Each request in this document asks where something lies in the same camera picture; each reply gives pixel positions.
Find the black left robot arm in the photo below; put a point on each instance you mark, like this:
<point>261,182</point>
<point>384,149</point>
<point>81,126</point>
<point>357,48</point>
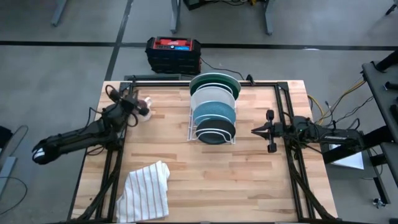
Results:
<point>71,138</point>

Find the black stand beam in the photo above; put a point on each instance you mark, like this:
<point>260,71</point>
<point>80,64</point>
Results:
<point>373,140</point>

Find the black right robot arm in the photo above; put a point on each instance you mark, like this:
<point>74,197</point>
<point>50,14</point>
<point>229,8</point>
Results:
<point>329,135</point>

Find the white plate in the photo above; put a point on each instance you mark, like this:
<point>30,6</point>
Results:
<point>211,96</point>

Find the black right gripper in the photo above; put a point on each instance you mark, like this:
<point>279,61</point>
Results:
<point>280,130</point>

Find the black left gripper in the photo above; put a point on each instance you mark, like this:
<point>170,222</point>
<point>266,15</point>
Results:
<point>124,107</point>

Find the white paper booklet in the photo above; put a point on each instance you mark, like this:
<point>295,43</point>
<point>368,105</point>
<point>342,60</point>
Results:
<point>353,161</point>

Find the dark charcoal plate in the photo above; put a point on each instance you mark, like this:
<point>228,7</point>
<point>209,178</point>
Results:
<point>214,125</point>

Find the small metal caster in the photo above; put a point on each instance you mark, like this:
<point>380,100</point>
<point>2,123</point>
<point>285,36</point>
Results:
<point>378,203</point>

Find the grey metal desk leg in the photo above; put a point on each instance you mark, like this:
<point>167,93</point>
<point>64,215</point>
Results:
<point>175,15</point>
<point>269,17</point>
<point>59,12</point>

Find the black aluminium table frame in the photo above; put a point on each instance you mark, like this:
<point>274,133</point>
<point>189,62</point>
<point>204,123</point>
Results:
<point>174,84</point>

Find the cream ceramic mug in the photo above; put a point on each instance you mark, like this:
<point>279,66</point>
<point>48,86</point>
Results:
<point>146,107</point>

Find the dark grey side workbench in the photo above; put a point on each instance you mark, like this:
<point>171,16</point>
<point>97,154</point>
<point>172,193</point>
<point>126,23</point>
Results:
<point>377,84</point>

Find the black equipment box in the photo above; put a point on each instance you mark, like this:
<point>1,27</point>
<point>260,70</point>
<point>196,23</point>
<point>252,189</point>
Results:
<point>194,3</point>

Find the white striped dish towel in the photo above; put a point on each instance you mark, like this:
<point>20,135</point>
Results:
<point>144,196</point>

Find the red and black power station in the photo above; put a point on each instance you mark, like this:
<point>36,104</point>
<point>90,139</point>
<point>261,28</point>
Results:
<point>174,57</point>

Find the speckled blue plate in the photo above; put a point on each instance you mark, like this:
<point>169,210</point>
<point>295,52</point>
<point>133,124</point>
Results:
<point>214,110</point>

